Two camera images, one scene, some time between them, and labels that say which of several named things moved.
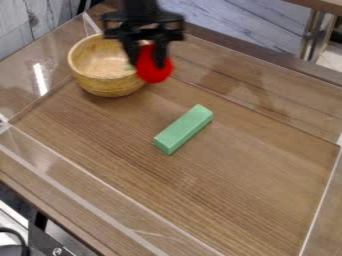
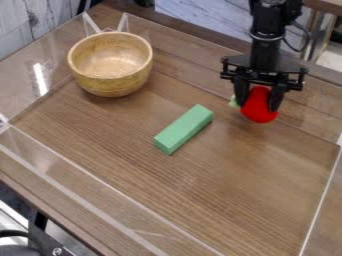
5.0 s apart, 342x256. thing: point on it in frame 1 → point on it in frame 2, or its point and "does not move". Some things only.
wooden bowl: [102, 67] does not move
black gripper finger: [161, 52] → [277, 95]
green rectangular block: [173, 137] does not move
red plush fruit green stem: [146, 66] → [257, 106]
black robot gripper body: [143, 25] → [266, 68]
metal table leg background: [318, 33] does not move
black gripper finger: [131, 48] → [242, 87]
